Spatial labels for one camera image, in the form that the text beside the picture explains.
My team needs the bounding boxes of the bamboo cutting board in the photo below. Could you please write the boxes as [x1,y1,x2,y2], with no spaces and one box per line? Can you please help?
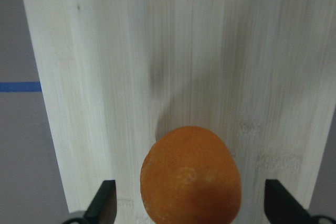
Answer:
[24,0,335,223]

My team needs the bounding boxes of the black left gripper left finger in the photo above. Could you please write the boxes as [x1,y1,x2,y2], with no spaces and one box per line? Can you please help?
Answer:
[62,180,117,224]

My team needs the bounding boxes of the orange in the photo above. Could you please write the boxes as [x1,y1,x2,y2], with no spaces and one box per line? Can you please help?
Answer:
[140,126,242,223]

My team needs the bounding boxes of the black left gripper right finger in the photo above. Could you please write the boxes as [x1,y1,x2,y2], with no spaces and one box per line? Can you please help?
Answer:
[264,179,335,224]

